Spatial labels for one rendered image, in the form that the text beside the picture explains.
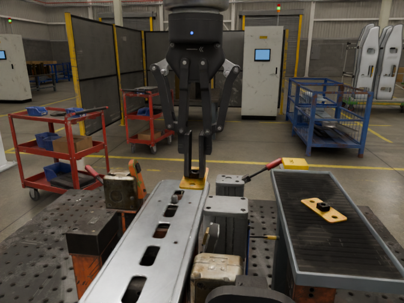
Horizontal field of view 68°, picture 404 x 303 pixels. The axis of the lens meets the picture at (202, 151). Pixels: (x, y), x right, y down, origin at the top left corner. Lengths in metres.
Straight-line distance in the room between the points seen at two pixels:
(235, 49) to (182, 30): 7.33
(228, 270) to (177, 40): 0.37
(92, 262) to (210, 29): 0.61
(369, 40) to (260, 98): 3.40
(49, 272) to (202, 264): 0.79
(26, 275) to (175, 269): 0.71
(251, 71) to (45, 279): 6.23
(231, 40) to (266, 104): 1.83
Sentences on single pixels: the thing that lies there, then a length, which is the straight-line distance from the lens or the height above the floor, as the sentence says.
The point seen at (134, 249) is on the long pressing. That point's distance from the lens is 0.75.
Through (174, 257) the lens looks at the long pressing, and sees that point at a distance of 0.71.
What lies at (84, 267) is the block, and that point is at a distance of 0.84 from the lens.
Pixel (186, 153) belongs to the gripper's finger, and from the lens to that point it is 0.46.
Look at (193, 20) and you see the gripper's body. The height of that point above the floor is 1.47.
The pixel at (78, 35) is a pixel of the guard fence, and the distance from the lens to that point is 5.26.
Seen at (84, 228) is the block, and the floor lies 1.03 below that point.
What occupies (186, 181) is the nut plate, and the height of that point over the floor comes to 1.24.
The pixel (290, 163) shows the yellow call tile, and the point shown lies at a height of 1.16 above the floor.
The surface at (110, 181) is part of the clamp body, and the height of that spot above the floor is 1.05.
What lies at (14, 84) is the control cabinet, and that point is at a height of 0.58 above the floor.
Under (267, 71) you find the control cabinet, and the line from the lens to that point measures 6.95.
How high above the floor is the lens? 1.43
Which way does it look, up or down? 18 degrees down
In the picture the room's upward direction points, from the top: straight up
